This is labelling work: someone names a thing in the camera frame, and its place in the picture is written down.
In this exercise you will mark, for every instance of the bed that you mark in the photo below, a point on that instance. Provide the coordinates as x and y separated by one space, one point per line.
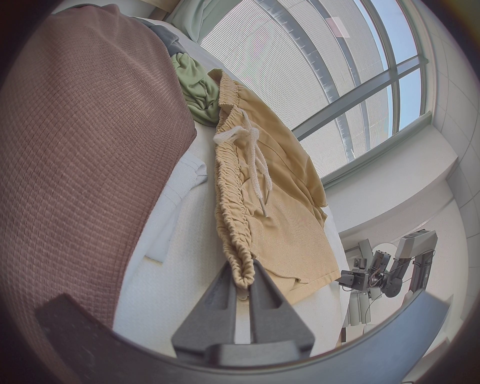
180 292

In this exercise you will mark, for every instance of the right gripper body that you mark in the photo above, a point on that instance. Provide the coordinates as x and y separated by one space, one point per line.
354 280

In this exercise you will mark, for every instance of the brown garment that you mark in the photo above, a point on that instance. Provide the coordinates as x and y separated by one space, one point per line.
75 150

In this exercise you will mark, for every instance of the black garment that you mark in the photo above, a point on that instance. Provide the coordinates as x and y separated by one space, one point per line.
170 39

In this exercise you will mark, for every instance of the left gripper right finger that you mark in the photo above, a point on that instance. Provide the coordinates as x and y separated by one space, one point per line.
277 322

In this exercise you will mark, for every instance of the pale green curtain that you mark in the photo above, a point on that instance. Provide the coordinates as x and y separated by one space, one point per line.
204 18

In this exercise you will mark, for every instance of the tan shorts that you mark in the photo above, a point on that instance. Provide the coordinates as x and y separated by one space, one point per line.
285 168

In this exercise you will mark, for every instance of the white garment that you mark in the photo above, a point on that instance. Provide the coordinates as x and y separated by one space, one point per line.
172 202

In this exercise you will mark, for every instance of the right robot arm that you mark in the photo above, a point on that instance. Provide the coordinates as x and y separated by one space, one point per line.
412 243

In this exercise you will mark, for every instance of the window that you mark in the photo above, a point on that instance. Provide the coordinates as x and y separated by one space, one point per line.
300 56

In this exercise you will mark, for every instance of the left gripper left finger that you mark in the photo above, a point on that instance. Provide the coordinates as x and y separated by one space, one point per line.
210 322

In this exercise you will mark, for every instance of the green garment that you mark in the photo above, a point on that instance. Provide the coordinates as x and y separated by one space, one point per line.
195 86

